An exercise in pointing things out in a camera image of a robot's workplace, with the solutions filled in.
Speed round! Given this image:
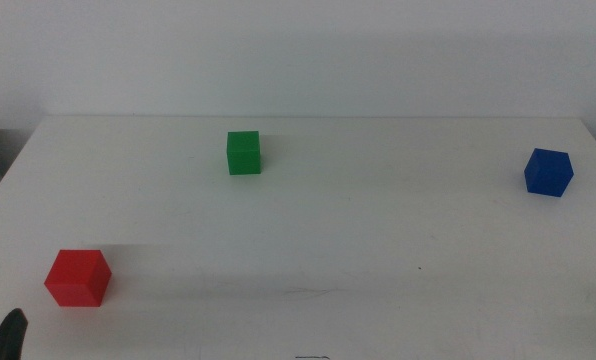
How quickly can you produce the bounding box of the red cube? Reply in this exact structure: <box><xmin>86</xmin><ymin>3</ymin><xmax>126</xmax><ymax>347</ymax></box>
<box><xmin>43</xmin><ymin>249</ymin><xmax>113</xmax><ymax>308</ymax></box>

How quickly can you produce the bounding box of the green cube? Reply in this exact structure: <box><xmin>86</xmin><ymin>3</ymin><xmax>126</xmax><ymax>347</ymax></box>
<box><xmin>226</xmin><ymin>130</ymin><xmax>262</xmax><ymax>176</ymax></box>

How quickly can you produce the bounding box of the blue cube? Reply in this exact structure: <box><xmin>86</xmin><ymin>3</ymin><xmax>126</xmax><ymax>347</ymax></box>
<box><xmin>523</xmin><ymin>147</ymin><xmax>575</xmax><ymax>198</ymax></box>

